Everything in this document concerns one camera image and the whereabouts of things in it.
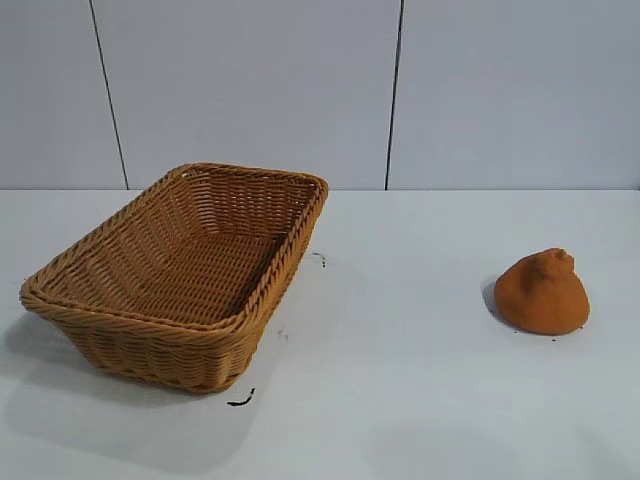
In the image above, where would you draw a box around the brown woven wicker basket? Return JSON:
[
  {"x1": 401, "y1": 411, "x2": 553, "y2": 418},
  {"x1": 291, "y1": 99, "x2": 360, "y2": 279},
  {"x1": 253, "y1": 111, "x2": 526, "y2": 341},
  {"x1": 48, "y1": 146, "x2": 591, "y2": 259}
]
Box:
[{"x1": 19, "y1": 160, "x2": 330, "y2": 395}]

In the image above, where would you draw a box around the orange bread lump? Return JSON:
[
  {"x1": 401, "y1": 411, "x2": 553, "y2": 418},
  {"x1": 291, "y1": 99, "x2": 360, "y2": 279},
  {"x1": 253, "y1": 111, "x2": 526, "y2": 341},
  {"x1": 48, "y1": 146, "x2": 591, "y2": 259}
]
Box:
[{"x1": 493, "y1": 247, "x2": 591, "y2": 336}]

